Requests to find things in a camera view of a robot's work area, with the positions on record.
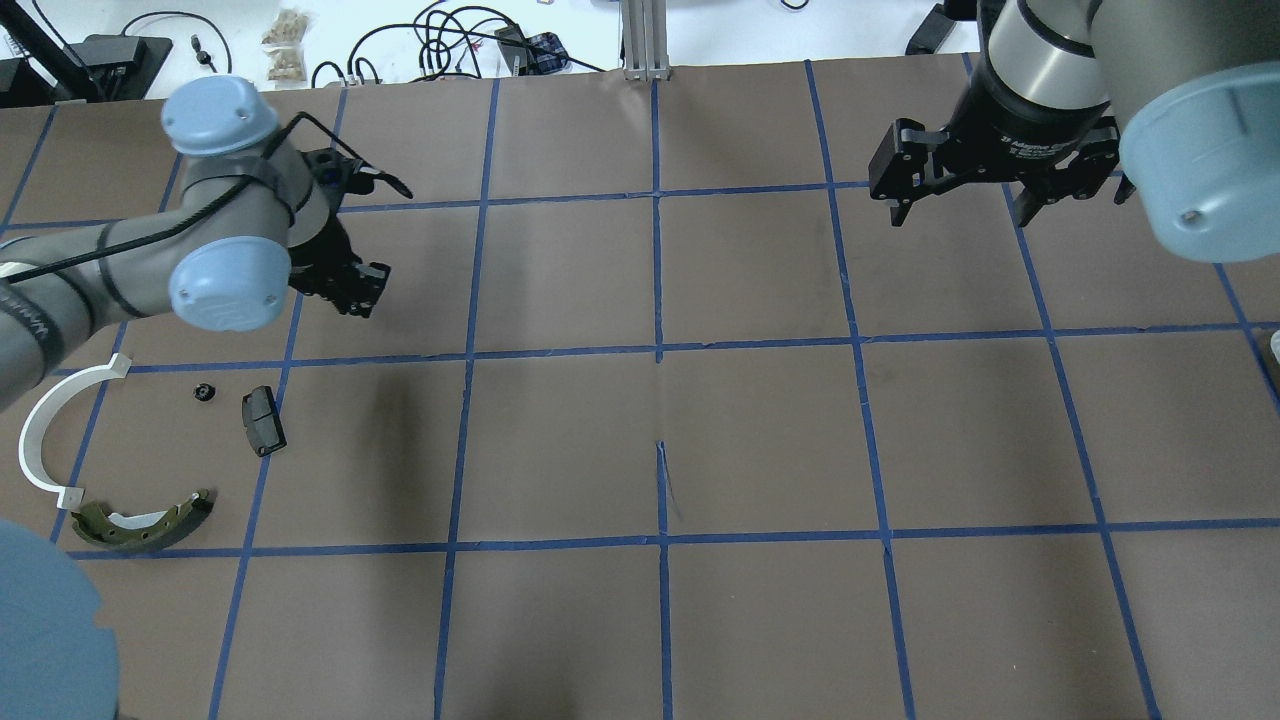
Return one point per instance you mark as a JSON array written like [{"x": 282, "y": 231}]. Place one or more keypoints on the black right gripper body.
[{"x": 1035, "y": 133}]

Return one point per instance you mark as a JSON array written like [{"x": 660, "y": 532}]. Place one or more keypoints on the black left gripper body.
[{"x": 322, "y": 247}]

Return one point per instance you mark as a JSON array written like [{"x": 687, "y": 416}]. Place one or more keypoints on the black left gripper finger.
[{"x": 359, "y": 287}]

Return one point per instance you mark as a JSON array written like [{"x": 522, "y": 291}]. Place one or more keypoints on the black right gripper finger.
[
  {"x": 1082, "y": 178},
  {"x": 908, "y": 166}
]

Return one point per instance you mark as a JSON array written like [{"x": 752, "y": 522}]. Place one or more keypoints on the small black bearing gear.
[{"x": 204, "y": 392}]

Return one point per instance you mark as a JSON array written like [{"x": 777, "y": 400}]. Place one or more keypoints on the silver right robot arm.
[{"x": 1181, "y": 96}]

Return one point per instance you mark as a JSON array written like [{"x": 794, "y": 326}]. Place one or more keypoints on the black power adapter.
[{"x": 938, "y": 24}]

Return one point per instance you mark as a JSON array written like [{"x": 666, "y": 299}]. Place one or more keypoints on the dark grey brake pad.
[{"x": 261, "y": 421}]

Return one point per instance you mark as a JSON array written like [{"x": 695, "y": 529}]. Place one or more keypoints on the olive green brake shoe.
[{"x": 152, "y": 532}]

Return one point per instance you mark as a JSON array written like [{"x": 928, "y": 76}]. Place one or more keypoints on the aluminium frame post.
[{"x": 644, "y": 46}]

